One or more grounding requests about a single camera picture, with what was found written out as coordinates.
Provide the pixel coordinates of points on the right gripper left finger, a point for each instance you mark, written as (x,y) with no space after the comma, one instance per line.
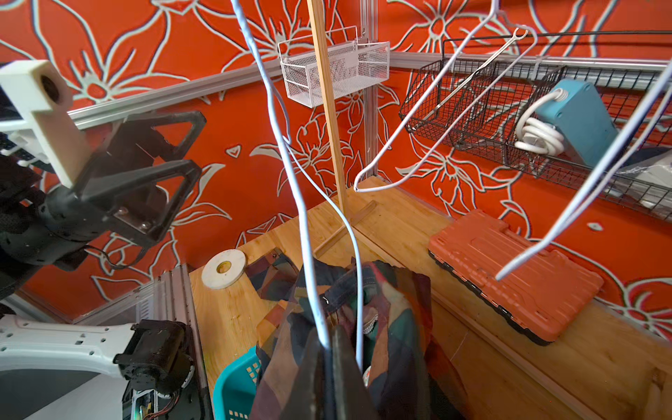
(308,399)

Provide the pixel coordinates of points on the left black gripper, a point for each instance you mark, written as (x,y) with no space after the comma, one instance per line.
(135,188)

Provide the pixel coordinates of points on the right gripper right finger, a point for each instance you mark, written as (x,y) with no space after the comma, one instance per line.
(347,396)

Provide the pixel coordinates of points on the dark plaid shirt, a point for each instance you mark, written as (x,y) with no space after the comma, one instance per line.
(410,376)

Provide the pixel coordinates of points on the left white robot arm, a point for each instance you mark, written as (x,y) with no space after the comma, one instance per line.
(72,281)

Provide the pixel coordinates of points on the teal plastic basket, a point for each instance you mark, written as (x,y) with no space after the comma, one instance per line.
(236,387)

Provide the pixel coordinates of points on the white tape roll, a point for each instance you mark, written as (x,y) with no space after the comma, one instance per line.
(223,269)

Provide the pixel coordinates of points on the wooden clothes rack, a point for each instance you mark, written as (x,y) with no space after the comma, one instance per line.
(317,19)

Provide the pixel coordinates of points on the red tool case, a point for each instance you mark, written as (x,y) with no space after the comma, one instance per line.
(539,299)

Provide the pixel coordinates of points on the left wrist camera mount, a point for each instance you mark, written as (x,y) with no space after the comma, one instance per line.
(45,130)

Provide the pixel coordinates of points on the white wire basket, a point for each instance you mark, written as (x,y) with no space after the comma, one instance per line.
(354,65)

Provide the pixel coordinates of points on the teal box with cable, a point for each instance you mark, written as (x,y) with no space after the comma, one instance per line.
(571,120)

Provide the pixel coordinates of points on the black wire basket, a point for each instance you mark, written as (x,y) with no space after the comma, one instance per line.
(473,104)

